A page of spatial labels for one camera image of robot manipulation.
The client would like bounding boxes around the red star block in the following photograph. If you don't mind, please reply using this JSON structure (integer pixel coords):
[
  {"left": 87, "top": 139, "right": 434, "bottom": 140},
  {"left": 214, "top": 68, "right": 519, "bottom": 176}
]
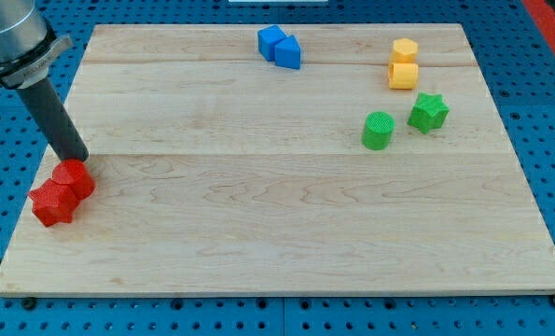
[{"left": 28, "top": 179, "right": 80, "bottom": 227}]

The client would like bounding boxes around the yellow hexagon block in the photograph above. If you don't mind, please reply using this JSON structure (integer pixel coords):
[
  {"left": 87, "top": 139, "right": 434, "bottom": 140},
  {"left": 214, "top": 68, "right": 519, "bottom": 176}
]
[{"left": 390, "top": 38, "right": 419, "bottom": 63}]

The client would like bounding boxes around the red cylinder block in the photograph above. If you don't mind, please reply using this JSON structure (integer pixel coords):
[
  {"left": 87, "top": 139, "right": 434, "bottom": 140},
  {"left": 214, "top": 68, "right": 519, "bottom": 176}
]
[{"left": 52, "top": 159, "right": 95, "bottom": 201}]

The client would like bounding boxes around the green cylinder block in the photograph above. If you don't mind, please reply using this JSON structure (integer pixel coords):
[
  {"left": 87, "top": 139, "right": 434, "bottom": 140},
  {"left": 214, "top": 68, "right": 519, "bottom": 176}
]
[{"left": 361, "top": 111, "right": 395, "bottom": 150}]

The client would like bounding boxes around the yellow cylinder block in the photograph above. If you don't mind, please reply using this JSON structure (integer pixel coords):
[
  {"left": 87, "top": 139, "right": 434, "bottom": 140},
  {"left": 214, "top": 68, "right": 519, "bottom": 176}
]
[{"left": 388, "top": 63, "right": 419, "bottom": 90}]

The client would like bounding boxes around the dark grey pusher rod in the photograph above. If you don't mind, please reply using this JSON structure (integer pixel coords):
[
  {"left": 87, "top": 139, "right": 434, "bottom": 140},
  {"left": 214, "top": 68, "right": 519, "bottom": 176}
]
[{"left": 17, "top": 77, "right": 89, "bottom": 161}]

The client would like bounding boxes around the blue cube block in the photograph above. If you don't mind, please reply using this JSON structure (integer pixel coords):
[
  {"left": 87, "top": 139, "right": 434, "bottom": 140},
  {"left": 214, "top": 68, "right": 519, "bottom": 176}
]
[{"left": 257, "top": 25, "right": 286, "bottom": 62}]

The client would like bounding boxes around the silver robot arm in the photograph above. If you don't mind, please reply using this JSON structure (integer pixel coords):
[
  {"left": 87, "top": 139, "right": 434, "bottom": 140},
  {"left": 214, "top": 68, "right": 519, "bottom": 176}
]
[{"left": 0, "top": 0, "right": 73, "bottom": 90}]

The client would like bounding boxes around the blue triangle block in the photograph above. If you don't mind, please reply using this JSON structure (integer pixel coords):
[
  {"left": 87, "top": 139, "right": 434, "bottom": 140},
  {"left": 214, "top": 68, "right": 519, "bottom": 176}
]
[{"left": 274, "top": 35, "right": 301, "bottom": 69}]

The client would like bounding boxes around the wooden board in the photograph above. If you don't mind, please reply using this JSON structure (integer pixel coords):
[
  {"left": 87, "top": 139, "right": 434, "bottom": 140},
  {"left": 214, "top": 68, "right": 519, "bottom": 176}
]
[{"left": 0, "top": 23, "right": 555, "bottom": 298}]

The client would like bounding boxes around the green star block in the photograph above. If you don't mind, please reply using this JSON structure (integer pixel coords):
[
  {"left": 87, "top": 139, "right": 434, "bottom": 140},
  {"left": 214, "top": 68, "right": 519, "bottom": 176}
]
[{"left": 408, "top": 92, "right": 450, "bottom": 134}]

